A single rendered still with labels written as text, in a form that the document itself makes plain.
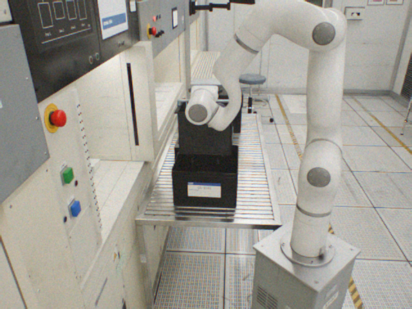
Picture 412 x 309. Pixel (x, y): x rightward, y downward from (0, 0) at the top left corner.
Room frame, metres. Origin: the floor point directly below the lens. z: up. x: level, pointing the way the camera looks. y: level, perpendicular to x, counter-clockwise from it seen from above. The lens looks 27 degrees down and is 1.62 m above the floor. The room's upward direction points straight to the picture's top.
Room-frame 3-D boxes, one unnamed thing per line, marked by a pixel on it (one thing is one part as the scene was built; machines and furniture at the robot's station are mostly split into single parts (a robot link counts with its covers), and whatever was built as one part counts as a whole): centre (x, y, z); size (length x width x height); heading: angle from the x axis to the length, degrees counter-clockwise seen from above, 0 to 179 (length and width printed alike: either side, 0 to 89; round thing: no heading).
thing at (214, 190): (1.33, 0.00, 0.85); 0.28 x 0.28 x 0.17; 84
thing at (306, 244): (0.94, -0.36, 0.85); 0.19 x 0.19 x 0.18
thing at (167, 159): (1.74, -0.05, 0.38); 1.30 x 0.60 x 0.76; 176
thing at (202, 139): (1.33, 0.00, 1.12); 0.24 x 0.20 x 0.32; 85
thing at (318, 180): (0.91, -0.35, 1.07); 0.19 x 0.12 x 0.24; 159
